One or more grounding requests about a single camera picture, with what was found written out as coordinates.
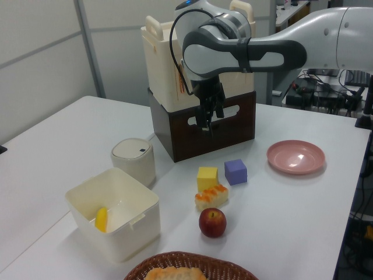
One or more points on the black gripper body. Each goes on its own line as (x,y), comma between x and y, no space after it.
(207,90)

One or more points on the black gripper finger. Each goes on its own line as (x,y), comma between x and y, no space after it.
(219,111)
(201,118)

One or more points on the red apple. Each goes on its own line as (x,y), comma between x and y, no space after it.
(212,224)

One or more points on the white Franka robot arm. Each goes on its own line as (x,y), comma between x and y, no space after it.
(320,38)

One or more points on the white open plastic container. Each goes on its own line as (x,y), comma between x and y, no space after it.
(131,239)

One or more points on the dark brown drawer box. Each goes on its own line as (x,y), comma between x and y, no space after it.
(204,146)

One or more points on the yellow foam cube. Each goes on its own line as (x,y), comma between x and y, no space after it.
(207,179)

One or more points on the purple foam cube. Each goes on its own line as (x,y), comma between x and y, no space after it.
(236,172)

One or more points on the black electronics box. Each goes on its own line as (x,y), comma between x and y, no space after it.
(297,97)

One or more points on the orange glazed bread roll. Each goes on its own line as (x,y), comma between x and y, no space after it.
(211,198)

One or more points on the small cream lidded bin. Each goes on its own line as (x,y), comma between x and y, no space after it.
(134,166)

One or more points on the pink plate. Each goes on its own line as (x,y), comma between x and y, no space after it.
(294,157)

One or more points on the white background desk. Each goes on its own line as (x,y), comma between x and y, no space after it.
(291,13)

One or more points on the yellow banana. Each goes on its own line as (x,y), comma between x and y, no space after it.
(101,220)

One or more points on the brown wicker basket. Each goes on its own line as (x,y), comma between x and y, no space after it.
(218,265)

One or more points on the long golden bread loaf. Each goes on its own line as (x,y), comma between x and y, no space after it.
(175,274)

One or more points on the black camera stand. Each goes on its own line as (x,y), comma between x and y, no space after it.
(365,113)

